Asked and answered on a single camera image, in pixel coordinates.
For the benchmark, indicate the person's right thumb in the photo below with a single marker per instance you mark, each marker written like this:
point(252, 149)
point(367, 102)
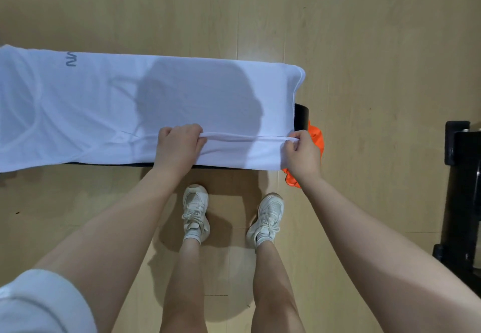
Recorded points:
point(290, 147)

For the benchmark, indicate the person's right forearm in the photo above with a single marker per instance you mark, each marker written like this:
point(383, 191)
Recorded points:
point(368, 246)

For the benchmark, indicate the person's white shirt sleeve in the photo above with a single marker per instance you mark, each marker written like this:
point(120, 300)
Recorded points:
point(41, 304)

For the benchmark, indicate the person's white sneaker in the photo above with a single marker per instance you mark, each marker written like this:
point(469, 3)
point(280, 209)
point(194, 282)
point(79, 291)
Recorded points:
point(267, 218)
point(195, 208)

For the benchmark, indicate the person's white sock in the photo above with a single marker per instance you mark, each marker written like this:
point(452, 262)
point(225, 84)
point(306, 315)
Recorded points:
point(192, 236)
point(263, 242)

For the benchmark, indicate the person's left hand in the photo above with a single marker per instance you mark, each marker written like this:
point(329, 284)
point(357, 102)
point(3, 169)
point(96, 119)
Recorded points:
point(176, 152)

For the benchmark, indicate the person's right leg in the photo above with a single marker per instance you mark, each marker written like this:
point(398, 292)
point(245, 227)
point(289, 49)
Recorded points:
point(274, 291)

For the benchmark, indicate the black metal stand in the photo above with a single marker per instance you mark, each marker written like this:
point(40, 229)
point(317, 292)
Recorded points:
point(464, 193)

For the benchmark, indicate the person's leg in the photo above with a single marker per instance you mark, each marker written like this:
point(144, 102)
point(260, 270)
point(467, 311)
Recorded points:
point(184, 291)
point(274, 291)

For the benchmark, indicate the black bench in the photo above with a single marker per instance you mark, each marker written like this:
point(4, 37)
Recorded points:
point(301, 117)

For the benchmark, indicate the person's left leg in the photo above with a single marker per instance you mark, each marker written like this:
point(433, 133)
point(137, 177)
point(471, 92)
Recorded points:
point(184, 291)

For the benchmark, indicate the person's left forearm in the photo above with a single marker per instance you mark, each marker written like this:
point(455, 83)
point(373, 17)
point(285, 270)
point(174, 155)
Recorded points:
point(124, 227)

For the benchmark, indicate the person's left white sneaker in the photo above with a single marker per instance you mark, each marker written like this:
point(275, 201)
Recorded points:
point(195, 208)

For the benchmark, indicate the person's left thumb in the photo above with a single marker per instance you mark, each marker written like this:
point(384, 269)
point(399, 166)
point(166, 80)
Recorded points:
point(200, 145)

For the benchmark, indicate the person's left white sock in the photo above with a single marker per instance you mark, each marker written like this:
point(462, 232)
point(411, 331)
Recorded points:
point(192, 236)

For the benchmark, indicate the person's right white sock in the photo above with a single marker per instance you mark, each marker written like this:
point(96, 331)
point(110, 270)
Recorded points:
point(263, 242)

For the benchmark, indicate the white t-shirt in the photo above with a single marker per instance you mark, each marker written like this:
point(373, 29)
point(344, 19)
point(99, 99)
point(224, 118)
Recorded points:
point(124, 111)

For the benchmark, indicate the person's right white sneaker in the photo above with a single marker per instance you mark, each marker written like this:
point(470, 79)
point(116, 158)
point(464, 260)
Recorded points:
point(267, 218)

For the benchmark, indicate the orange cloth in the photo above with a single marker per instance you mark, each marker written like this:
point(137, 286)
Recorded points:
point(316, 139)

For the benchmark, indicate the person's right hand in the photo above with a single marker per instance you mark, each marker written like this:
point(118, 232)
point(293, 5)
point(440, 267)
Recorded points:
point(304, 160)

